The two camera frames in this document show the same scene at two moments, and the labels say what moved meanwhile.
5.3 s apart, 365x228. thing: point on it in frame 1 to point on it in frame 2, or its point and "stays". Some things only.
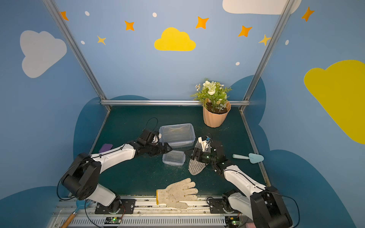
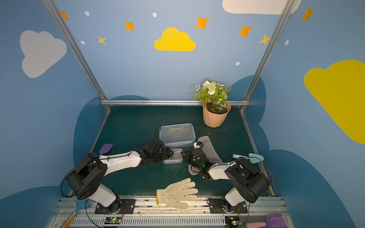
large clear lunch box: x=177 y=136 stays
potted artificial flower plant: x=216 y=106 stays
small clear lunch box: x=174 y=157 stays
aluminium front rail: x=148 y=213 stays
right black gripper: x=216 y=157 to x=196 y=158
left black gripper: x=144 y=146 to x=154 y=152
